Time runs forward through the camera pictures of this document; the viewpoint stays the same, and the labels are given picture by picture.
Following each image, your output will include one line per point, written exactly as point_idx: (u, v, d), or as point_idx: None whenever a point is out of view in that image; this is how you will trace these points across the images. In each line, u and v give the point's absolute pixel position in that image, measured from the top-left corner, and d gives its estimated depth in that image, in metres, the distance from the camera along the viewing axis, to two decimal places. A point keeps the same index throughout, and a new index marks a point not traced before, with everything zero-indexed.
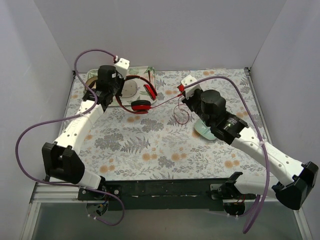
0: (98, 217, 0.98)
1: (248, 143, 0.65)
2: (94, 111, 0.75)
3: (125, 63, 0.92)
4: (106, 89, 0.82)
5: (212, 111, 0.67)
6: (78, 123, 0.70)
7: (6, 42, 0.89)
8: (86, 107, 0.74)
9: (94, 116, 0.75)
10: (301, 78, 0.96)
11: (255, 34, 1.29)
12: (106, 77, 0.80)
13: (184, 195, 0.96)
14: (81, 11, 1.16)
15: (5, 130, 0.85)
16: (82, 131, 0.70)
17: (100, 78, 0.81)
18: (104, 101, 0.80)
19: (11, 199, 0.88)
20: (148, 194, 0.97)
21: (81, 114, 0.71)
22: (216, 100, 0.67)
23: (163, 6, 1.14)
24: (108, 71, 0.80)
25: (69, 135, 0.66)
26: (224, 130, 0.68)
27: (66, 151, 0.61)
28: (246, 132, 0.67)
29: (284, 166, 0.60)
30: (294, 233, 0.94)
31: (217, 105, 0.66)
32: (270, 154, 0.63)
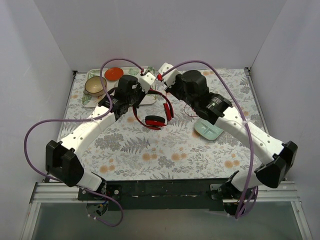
0: (98, 217, 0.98)
1: (231, 123, 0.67)
2: (107, 118, 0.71)
3: (151, 79, 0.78)
4: (123, 98, 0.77)
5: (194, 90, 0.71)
6: (87, 127, 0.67)
7: (6, 42, 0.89)
8: (98, 112, 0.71)
9: (105, 123, 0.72)
10: (301, 78, 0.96)
11: (255, 34, 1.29)
12: (125, 86, 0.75)
13: (184, 195, 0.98)
14: (81, 11, 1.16)
15: (5, 129, 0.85)
16: (89, 136, 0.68)
17: (120, 87, 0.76)
18: (118, 110, 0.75)
19: (11, 199, 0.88)
20: (148, 194, 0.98)
21: (92, 118, 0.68)
22: (197, 79, 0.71)
23: (163, 6, 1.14)
24: (129, 82, 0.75)
25: (75, 137, 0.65)
26: (207, 109, 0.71)
27: (68, 153, 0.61)
28: (229, 112, 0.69)
29: (265, 145, 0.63)
30: (294, 233, 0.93)
31: (197, 83, 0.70)
32: (252, 134, 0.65)
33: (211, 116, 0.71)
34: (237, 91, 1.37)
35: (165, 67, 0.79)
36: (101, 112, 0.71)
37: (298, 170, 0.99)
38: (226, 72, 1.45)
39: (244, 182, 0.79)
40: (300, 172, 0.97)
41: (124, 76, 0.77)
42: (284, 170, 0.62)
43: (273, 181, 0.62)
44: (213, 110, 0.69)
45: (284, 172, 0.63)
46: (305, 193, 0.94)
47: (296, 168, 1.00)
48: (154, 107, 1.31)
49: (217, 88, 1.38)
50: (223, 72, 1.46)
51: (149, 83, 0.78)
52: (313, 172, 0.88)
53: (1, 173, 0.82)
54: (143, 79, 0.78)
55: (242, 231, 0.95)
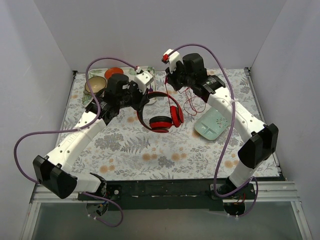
0: (98, 217, 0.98)
1: (220, 101, 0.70)
2: (95, 125, 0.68)
3: (147, 77, 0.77)
4: (113, 101, 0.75)
5: (192, 68, 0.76)
6: (73, 138, 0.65)
7: (6, 42, 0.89)
8: (85, 120, 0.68)
9: (94, 130, 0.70)
10: (301, 78, 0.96)
11: (255, 34, 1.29)
12: (114, 88, 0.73)
13: (184, 195, 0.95)
14: (81, 11, 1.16)
15: (5, 129, 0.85)
16: (77, 148, 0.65)
17: (110, 88, 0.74)
18: (108, 114, 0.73)
19: (11, 199, 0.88)
20: (148, 194, 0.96)
21: (79, 128, 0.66)
22: (195, 58, 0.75)
23: (163, 6, 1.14)
24: (118, 82, 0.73)
25: (61, 151, 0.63)
26: (202, 86, 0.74)
27: (55, 169, 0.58)
28: (222, 90, 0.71)
29: (246, 123, 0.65)
30: (294, 233, 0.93)
31: (195, 62, 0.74)
32: (237, 112, 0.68)
33: (205, 94, 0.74)
34: (237, 91, 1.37)
35: (169, 50, 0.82)
36: (88, 120, 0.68)
37: (298, 170, 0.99)
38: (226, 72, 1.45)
39: (238, 173, 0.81)
40: (300, 172, 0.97)
41: (113, 76, 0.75)
42: (261, 150, 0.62)
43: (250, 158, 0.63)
44: (207, 87, 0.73)
45: (262, 152, 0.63)
46: (305, 193, 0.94)
47: (296, 168, 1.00)
48: (154, 107, 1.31)
49: None
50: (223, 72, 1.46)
51: (143, 83, 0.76)
52: (313, 172, 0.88)
53: (1, 173, 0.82)
54: (137, 77, 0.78)
55: (242, 231, 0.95)
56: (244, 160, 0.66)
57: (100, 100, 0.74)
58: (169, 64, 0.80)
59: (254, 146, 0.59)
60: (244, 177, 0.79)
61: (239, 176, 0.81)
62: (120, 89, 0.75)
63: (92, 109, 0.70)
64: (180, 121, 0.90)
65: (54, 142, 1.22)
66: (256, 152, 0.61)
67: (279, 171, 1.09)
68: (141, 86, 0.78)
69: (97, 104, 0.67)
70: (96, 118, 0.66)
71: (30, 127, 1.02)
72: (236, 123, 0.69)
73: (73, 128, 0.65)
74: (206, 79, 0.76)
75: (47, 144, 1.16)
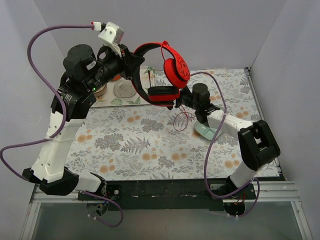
0: (98, 217, 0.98)
1: (215, 117, 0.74)
2: (66, 129, 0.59)
3: (111, 33, 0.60)
4: (82, 88, 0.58)
5: (199, 99, 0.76)
6: (49, 149, 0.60)
7: (6, 43, 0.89)
8: (55, 125, 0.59)
9: (70, 133, 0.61)
10: (301, 78, 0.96)
11: (255, 34, 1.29)
12: (77, 73, 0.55)
13: (184, 195, 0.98)
14: (81, 12, 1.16)
15: (6, 129, 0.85)
16: (58, 157, 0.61)
17: (70, 73, 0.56)
18: (78, 109, 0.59)
19: (11, 199, 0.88)
20: (148, 194, 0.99)
21: (48, 138, 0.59)
22: (204, 91, 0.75)
23: (163, 6, 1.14)
24: (77, 65, 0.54)
25: (42, 164, 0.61)
26: (204, 115, 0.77)
27: (42, 184, 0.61)
28: (218, 111, 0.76)
29: (236, 124, 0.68)
30: (294, 233, 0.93)
31: (203, 95, 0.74)
32: (227, 119, 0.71)
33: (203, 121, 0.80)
34: (237, 91, 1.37)
35: None
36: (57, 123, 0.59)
37: (298, 170, 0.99)
38: (226, 72, 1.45)
39: (239, 173, 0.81)
40: (300, 173, 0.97)
41: (71, 55, 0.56)
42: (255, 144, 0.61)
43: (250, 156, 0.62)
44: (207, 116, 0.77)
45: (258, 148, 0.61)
46: (305, 193, 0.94)
47: (296, 168, 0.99)
48: (154, 107, 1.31)
49: (217, 88, 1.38)
50: (223, 72, 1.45)
51: (111, 42, 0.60)
52: (313, 172, 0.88)
53: (1, 172, 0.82)
54: (102, 38, 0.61)
55: (242, 231, 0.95)
56: (252, 166, 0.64)
57: (65, 89, 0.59)
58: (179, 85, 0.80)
59: (244, 139, 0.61)
60: (244, 177, 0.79)
61: (240, 177, 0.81)
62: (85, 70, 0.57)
63: (58, 108, 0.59)
64: (182, 79, 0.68)
65: None
66: (249, 145, 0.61)
67: (279, 171, 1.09)
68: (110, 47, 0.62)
69: (61, 102, 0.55)
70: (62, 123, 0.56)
71: (30, 128, 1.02)
72: (229, 129, 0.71)
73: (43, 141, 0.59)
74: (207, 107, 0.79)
75: None
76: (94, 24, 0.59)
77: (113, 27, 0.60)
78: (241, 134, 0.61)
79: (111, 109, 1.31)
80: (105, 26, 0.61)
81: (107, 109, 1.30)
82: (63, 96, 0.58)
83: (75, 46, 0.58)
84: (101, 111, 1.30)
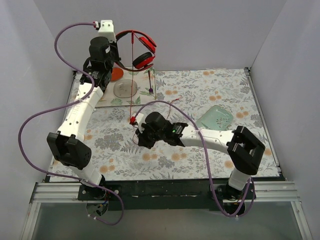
0: (98, 217, 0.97)
1: (190, 136, 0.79)
2: (94, 95, 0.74)
3: (108, 25, 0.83)
4: (102, 68, 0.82)
5: (157, 126, 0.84)
6: (79, 109, 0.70)
7: (6, 42, 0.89)
8: (84, 91, 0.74)
9: (93, 101, 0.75)
10: (301, 78, 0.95)
11: (255, 34, 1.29)
12: (99, 56, 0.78)
13: (184, 195, 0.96)
14: (81, 11, 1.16)
15: (6, 129, 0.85)
16: (83, 118, 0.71)
17: (94, 57, 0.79)
18: (102, 82, 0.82)
19: (11, 198, 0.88)
20: (148, 194, 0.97)
21: (80, 100, 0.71)
22: (157, 117, 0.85)
23: (163, 6, 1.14)
24: (100, 49, 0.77)
25: (71, 123, 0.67)
26: (173, 137, 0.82)
27: (70, 140, 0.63)
28: (187, 130, 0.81)
29: (218, 139, 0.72)
30: (294, 234, 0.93)
31: (158, 119, 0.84)
32: (205, 136, 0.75)
33: (178, 141, 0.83)
34: (237, 90, 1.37)
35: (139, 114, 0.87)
36: (86, 89, 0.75)
37: (298, 170, 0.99)
38: (226, 72, 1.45)
39: (237, 178, 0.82)
40: (300, 173, 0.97)
41: (93, 45, 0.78)
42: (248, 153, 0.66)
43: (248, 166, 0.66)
44: (176, 136, 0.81)
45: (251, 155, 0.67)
46: (305, 193, 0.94)
47: (296, 168, 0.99)
48: (154, 107, 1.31)
49: (217, 88, 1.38)
50: (223, 72, 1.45)
51: (112, 31, 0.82)
52: (313, 172, 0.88)
53: (2, 172, 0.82)
54: (104, 31, 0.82)
55: (242, 231, 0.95)
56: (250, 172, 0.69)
57: (90, 71, 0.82)
58: (137, 125, 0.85)
59: (236, 152, 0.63)
60: (243, 180, 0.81)
61: (239, 180, 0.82)
62: (104, 54, 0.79)
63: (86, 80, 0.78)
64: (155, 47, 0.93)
65: None
66: (242, 156, 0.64)
67: (279, 171, 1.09)
68: (110, 36, 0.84)
69: (89, 75, 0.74)
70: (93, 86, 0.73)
71: (30, 127, 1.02)
72: (211, 144, 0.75)
73: (75, 101, 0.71)
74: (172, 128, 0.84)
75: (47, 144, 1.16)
76: (96, 22, 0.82)
77: (108, 22, 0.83)
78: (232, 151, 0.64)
79: (111, 109, 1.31)
80: (100, 25, 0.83)
81: (107, 109, 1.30)
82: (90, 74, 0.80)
83: (93, 38, 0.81)
84: (101, 111, 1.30)
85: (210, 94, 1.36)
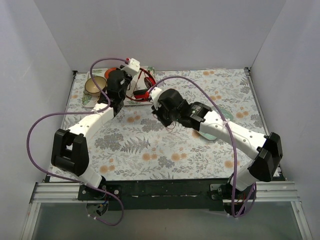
0: (98, 217, 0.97)
1: (213, 125, 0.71)
2: (108, 112, 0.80)
3: (136, 65, 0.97)
4: (116, 96, 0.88)
5: (172, 104, 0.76)
6: (92, 118, 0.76)
7: (6, 43, 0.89)
8: (99, 107, 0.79)
9: (106, 117, 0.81)
10: (301, 78, 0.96)
11: (255, 34, 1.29)
12: (115, 86, 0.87)
13: (184, 195, 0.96)
14: (81, 11, 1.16)
15: (6, 129, 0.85)
16: (94, 126, 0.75)
17: (110, 87, 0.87)
18: (116, 108, 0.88)
19: (11, 198, 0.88)
20: (149, 194, 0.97)
21: (95, 111, 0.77)
22: (173, 94, 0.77)
23: (163, 6, 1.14)
24: (117, 80, 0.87)
25: (82, 126, 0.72)
26: (189, 117, 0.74)
27: (77, 137, 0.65)
28: (209, 115, 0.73)
29: (248, 140, 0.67)
30: (294, 233, 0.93)
31: (173, 96, 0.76)
32: (235, 133, 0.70)
33: (194, 124, 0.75)
34: (237, 90, 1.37)
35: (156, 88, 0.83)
36: (102, 107, 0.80)
37: (298, 170, 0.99)
38: (226, 72, 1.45)
39: (240, 179, 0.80)
40: (300, 173, 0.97)
41: (110, 77, 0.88)
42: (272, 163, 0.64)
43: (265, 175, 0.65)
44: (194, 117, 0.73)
45: (273, 164, 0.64)
46: (305, 193, 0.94)
47: (296, 168, 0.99)
48: None
49: (217, 88, 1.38)
50: (223, 72, 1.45)
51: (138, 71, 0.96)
52: (313, 172, 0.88)
53: (1, 172, 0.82)
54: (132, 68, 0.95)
55: (242, 231, 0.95)
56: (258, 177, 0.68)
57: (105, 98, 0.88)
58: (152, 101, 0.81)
59: (265, 160, 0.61)
60: (246, 182, 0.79)
61: (243, 182, 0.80)
62: (119, 85, 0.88)
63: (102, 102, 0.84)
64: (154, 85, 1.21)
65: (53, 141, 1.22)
66: (268, 165, 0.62)
67: (279, 171, 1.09)
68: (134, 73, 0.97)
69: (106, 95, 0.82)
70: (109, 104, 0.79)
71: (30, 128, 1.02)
72: (237, 143, 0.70)
73: (91, 111, 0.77)
74: (190, 109, 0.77)
75: (47, 144, 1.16)
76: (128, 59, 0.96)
77: (136, 62, 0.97)
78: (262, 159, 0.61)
79: None
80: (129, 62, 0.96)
81: None
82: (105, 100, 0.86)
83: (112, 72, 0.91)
84: None
85: (210, 94, 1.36)
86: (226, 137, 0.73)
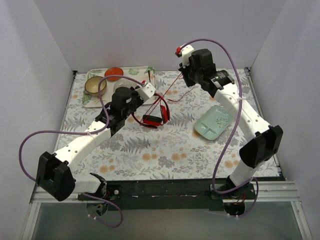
0: (98, 217, 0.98)
1: (227, 97, 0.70)
2: (103, 133, 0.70)
3: (151, 92, 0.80)
4: (118, 113, 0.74)
5: (200, 63, 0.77)
6: (83, 141, 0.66)
7: (6, 43, 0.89)
8: (94, 127, 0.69)
9: (101, 138, 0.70)
10: (301, 78, 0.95)
11: (255, 34, 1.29)
12: (119, 103, 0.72)
13: (184, 195, 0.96)
14: (81, 12, 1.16)
15: (6, 129, 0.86)
16: (84, 150, 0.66)
17: (113, 103, 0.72)
18: (114, 126, 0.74)
19: (11, 198, 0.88)
20: (148, 194, 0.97)
21: (88, 133, 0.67)
22: (204, 53, 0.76)
23: (163, 6, 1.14)
24: (122, 98, 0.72)
25: (69, 150, 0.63)
26: (210, 80, 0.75)
27: (61, 166, 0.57)
28: (230, 87, 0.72)
29: (252, 122, 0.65)
30: (294, 234, 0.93)
31: (203, 56, 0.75)
32: (244, 111, 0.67)
33: (212, 89, 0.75)
34: None
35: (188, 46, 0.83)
36: (97, 127, 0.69)
37: (298, 170, 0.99)
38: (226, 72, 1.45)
39: (238, 173, 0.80)
40: (300, 172, 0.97)
41: (117, 92, 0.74)
42: (263, 151, 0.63)
43: (253, 159, 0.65)
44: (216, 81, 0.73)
45: (264, 153, 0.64)
46: (305, 193, 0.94)
47: (296, 168, 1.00)
48: (154, 107, 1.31)
49: None
50: None
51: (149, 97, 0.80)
52: (313, 172, 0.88)
53: (2, 172, 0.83)
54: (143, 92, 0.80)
55: (242, 231, 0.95)
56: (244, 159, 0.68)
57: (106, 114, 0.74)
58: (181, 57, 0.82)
59: (257, 145, 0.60)
60: (243, 177, 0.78)
61: (239, 175, 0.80)
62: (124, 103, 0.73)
63: (100, 118, 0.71)
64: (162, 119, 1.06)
65: (53, 141, 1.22)
66: (258, 150, 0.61)
67: (279, 171, 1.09)
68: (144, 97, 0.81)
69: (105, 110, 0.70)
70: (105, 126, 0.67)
71: (30, 128, 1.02)
72: (241, 121, 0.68)
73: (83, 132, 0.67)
74: (215, 74, 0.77)
75: (47, 144, 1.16)
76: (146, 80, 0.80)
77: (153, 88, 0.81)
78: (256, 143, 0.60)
79: None
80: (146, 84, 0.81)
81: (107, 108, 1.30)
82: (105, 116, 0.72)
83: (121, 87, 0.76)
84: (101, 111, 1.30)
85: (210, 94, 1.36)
86: (233, 112, 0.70)
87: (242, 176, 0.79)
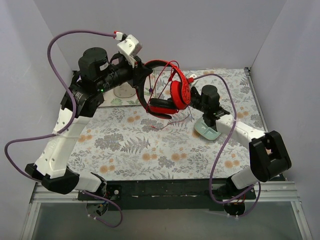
0: (98, 217, 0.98)
1: (224, 122, 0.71)
2: (75, 126, 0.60)
3: (129, 46, 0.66)
4: (92, 87, 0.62)
5: (207, 102, 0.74)
6: (55, 146, 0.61)
7: (6, 42, 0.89)
8: (63, 121, 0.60)
9: (76, 130, 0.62)
10: (301, 78, 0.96)
11: (255, 34, 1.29)
12: (88, 71, 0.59)
13: (184, 195, 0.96)
14: (81, 11, 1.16)
15: (6, 129, 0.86)
16: (63, 152, 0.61)
17: (83, 72, 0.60)
18: (87, 106, 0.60)
19: (11, 198, 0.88)
20: (148, 194, 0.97)
21: (56, 133, 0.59)
22: (213, 93, 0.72)
23: (162, 6, 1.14)
24: (91, 64, 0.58)
25: (47, 159, 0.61)
26: (212, 119, 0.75)
27: (43, 182, 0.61)
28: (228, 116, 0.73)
29: (247, 133, 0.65)
30: (294, 234, 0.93)
31: (212, 98, 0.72)
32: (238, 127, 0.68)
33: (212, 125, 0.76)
34: (237, 90, 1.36)
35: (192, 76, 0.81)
36: (66, 119, 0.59)
37: (298, 170, 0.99)
38: (226, 72, 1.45)
39: (242, 177, 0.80)
40: (300, 172, 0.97)
41: (86, 56, 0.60)
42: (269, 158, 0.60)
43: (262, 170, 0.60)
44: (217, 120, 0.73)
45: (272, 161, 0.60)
46: (305, 194, 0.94)
47: (296, 169, 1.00)
48: None
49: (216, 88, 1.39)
50: (223, 72, 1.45)
51: (128, 53, 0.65)
52: (313, 172, 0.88)
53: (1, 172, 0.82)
54: (121, 48, 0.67)
55: (242, 231, 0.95)
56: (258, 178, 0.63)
57: (76, 88, 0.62)
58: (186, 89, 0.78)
59: (256, 148, 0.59)
60: (247, 182, 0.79)
61: (242, 179, 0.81)
62: (97, 70, 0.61)
63: (67, 105, 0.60)
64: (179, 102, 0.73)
65: None
66: (259, 153, 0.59)
67: None
68: (127, 58, 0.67)
69: (69, 94, 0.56)
70: (71, 121, 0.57)
71: (30, 128, 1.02)
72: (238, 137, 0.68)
73: (50, 134, 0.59)
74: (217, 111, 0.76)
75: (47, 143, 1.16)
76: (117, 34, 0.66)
77: (132, 41, 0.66)
78: (252, 145, 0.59)
79: (111, 109, 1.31)
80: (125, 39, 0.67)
81: (107, 109, 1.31)
82: (74, 94, 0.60)
83: (90, 48, 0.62)
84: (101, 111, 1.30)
85: None
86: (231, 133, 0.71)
87: (248, 181, 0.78)
